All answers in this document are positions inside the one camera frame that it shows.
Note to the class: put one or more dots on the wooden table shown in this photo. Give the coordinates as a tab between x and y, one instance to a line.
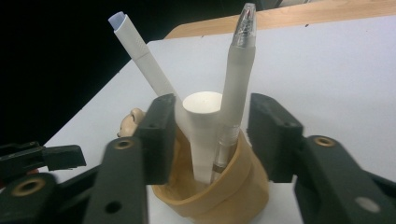
280	18

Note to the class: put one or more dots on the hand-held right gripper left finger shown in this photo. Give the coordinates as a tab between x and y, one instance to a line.
124	186

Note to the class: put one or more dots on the thick white marker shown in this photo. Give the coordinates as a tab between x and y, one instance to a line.
204	130

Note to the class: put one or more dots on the clear pen with red ink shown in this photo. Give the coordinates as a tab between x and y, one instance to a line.
239	77

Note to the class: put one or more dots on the white table board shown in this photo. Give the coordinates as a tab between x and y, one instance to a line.
311	77

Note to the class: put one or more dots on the slim white pen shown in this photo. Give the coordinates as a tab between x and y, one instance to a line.
140	49

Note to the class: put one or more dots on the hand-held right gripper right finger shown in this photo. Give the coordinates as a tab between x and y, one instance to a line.
327	186

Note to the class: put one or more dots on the tan pen holder cup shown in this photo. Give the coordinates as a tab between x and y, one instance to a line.
230	199

